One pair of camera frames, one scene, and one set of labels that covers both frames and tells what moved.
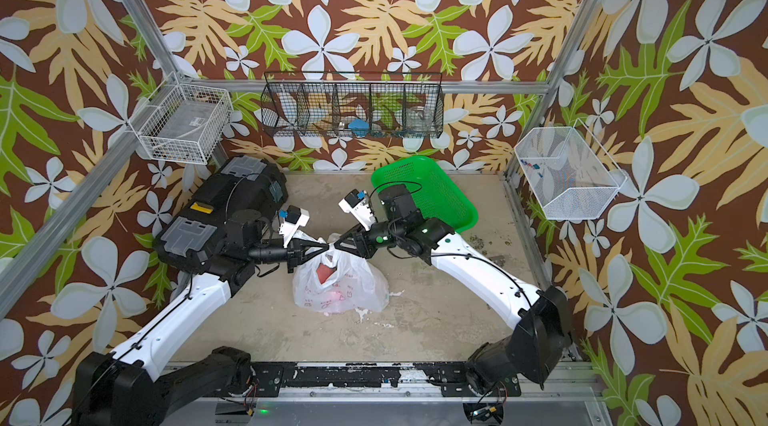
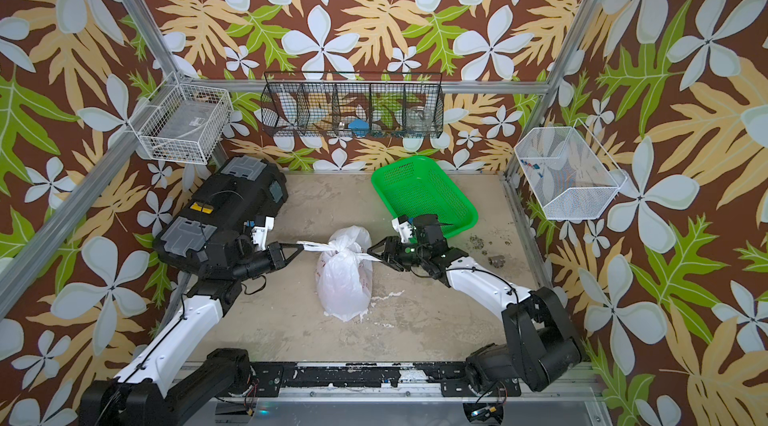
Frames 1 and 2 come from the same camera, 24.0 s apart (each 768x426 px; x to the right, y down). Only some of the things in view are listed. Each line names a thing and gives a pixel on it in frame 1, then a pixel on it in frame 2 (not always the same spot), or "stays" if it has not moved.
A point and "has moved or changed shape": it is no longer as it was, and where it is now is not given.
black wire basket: (348, 104) stays
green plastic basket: (434, 194) stays
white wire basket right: (570, 172) stays
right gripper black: (361, 243) → (394, 247)
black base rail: (452, 379) stays
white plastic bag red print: (334, 281) has moved or changed shape
